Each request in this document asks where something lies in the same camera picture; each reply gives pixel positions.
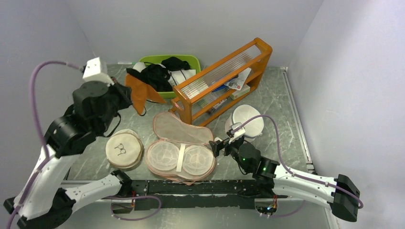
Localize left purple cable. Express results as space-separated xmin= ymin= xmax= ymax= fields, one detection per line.
xmin=6 ymin=61 xmax=84 ymax=229

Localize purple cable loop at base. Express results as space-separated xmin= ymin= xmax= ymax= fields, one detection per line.
xmin=107 ymin=195 xmax=162 ymax=222

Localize black garment in basin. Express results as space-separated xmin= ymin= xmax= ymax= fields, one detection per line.
xmin=126 ymin=56 xmax=192 ymax=92

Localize orange wooden shelf rack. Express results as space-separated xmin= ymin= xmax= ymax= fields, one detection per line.
xmin=169 ymin=38 xmax=273 ymax=126

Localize printed packet on shelf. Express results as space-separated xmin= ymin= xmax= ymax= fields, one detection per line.
xmin=224 ymin=68 xmax=252 ymax=91

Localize floral pink mesh laundry bag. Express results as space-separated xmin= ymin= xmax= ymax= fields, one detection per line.
xmin=145 ymin=112 xmax=216 ymax=185

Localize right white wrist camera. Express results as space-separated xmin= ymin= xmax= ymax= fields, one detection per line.
xmin=226 ymin=123 xmax=246 ymax=144

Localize small box on shelf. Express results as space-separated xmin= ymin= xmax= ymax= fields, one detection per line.
xmin=230 ymin=84 xmax=250 ymax=100

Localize beige round laundry bag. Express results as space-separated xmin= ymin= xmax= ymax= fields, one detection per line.
xmin=105 ymin=129 xmax=144 ymax=169

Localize orange bra black straps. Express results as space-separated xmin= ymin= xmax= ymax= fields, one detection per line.
xmin=124 ymin=73 xmax=166 ymax=116

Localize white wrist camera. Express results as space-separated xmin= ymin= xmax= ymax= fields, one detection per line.
xmin=226 ymin=123 xmax=246 ymax=144
xmin=82 ymin=57 xmax=114 ymax=85

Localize white garment in basin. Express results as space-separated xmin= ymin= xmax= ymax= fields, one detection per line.
xmin=132 ymin=62 xmax=196 ymax=86

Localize white cylindrical mesh laundry bag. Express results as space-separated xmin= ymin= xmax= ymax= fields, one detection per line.
xmin=224 ymin=104 xmax=265 ymax=143

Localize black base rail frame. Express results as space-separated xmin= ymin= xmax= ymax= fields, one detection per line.
xmin=115 ymin=179 xmax=274 ymax=210

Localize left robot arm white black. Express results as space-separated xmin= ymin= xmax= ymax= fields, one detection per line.
xmin=3 ymin=81 xmax=132 ymax=229

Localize green plastic basin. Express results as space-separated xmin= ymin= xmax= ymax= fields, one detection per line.
xmin=134 ymin=55 xmax=202 ymax=99

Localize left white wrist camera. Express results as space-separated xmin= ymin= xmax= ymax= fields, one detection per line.
xmin=82 ymin=57 xmax=114 ymax=85

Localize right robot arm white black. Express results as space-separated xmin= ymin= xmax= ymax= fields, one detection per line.
xmin=209 ymin=139 xmax=361 ymax=222

